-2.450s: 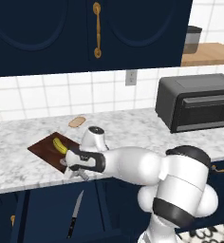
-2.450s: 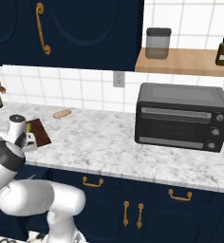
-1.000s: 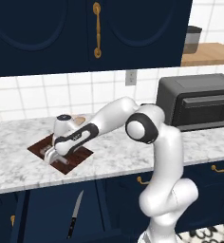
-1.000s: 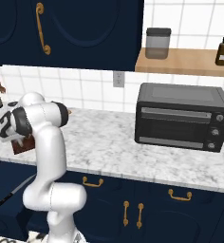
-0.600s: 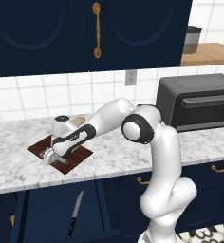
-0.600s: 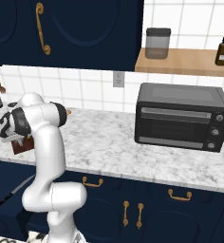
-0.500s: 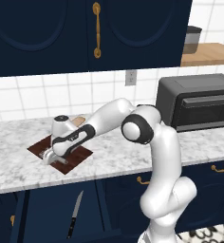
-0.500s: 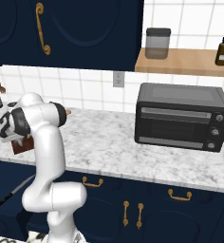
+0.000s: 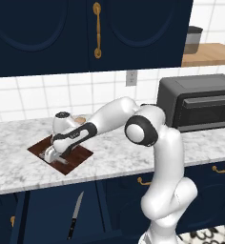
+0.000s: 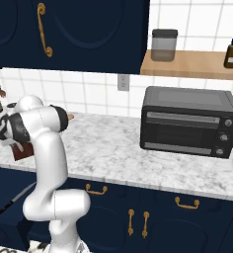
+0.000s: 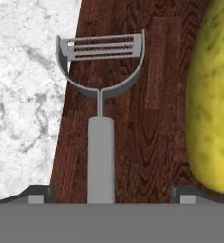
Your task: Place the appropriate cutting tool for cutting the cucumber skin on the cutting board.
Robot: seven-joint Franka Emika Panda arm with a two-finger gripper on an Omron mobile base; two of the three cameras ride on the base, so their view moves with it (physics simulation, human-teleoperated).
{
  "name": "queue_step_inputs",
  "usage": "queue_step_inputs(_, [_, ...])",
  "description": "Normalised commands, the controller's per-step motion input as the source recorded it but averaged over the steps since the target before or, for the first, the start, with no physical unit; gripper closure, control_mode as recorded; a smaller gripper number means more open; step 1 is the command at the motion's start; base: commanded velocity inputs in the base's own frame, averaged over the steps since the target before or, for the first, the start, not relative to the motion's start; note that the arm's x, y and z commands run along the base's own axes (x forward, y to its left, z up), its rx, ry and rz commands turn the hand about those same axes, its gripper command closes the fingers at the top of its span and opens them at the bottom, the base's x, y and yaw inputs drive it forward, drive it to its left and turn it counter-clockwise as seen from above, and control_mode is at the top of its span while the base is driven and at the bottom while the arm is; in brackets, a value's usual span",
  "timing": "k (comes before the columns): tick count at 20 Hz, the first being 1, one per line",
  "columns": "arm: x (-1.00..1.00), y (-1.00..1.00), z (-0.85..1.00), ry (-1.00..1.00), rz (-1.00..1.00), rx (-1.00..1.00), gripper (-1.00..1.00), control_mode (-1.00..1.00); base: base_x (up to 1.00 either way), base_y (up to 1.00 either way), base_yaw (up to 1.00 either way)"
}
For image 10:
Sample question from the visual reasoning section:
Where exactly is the black toaster oven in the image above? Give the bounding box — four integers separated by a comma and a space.
139, 86, 233, 160

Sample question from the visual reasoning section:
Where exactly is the black-handled kitchen knife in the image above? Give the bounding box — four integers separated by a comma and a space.
0, 181, 38, 218

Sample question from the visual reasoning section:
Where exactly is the gold cupboard handle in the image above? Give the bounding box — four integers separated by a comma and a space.
37, 2, 54, 58
127, 209, 135, 237
141, 211, 151, 239

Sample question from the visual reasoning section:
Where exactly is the white wall socket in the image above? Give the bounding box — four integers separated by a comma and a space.
116, 73, 131, 92

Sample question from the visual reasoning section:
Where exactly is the dark blue cupboard door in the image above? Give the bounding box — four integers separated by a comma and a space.
0, 0, 35, 69
137, 200, 229, 253
76, 197, 140, 253
32, 0, 151, 75

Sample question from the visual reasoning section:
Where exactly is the dark blue upper cupboard door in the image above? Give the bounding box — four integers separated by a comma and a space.
32, 0, 151, 75
0, 0, 35, 69

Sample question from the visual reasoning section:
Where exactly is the brown bottle with black cap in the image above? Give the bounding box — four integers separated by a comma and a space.
223, 38, 233, 69

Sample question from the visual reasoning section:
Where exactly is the open dark blue drawer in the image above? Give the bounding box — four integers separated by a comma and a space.
0, 167, 39, 252

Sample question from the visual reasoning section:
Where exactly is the dark blue drawer front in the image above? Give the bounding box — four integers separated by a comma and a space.
153, 188, 233, 216
67, 177, 141, 203

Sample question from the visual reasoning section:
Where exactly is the gold lower cupboard handle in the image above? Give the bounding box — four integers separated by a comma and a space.
127, 209, 135, 237
141, 211, 151, 239

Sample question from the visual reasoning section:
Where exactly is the gold upper cupboard handle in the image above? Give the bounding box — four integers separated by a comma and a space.
37, 2, 54, 58

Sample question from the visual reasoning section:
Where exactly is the reddish brown cutting board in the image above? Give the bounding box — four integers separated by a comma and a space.
11, 140, 36, 162

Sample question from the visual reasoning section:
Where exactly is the gold drawer handle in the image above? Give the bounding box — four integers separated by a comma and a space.
174, 196, 200, 211
85, 183, 109, 197

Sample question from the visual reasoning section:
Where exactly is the wooden wall shelf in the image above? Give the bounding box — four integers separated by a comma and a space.
139, 48, 233, 82

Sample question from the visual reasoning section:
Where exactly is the dark blue lower cupboard door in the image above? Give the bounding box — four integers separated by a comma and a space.
137, 200, 229, 253
76, 197, 140, 253

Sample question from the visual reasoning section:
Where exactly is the grey lidded jar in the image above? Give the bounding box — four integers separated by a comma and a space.
150, 28, 179, 63

